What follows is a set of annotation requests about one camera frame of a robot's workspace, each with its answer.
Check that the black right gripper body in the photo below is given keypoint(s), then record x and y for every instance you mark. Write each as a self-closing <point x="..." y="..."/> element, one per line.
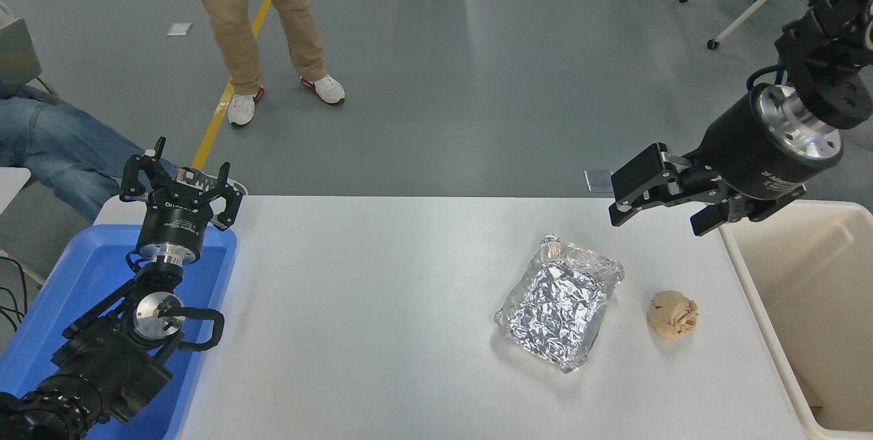
<point x="743" y="153"/>

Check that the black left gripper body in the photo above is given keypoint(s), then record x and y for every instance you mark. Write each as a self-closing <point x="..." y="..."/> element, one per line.
<point x="174" y="222"/>

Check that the foil tray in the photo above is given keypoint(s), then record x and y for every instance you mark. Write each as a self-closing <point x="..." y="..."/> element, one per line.
<point x="556" y="303"/>

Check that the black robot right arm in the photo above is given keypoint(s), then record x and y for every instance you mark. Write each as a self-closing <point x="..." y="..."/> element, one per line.
<point x="829" y="37"/>

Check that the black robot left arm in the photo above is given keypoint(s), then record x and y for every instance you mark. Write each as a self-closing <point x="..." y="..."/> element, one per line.
<point x="102" y="358"/>

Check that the metal floor socket plate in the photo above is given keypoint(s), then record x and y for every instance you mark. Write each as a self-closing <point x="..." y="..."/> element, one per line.
<point x="597" y="181"/>

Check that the seated person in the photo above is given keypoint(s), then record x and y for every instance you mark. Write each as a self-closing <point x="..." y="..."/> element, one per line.
<point x="61" y="147"/>

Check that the crumpled tan paper ball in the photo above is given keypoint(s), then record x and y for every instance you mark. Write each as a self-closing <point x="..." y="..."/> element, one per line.
<point x="673" y="315"/>

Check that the large pale bin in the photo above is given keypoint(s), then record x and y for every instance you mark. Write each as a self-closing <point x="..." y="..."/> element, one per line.
<point x="811" y="290"/>

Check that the blue plastic tray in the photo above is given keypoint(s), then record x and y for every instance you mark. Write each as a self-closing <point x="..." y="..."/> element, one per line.
<point x="68" y="283"/>

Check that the small white side table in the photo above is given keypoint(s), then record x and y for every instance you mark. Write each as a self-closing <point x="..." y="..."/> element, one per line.
<point x="10" y="184"/>

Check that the standing person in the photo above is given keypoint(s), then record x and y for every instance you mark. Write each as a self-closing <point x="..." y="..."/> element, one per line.
<point x="235" y="24"/>

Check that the grey laptop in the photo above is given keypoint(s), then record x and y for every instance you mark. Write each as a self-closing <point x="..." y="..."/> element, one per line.
<point x="15" y="58"/>

